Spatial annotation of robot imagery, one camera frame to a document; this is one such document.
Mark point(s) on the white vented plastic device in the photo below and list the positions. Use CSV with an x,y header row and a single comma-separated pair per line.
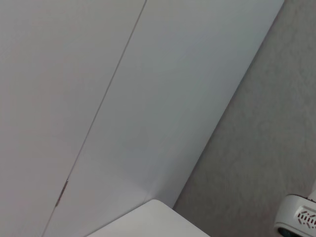
x,y
293,214

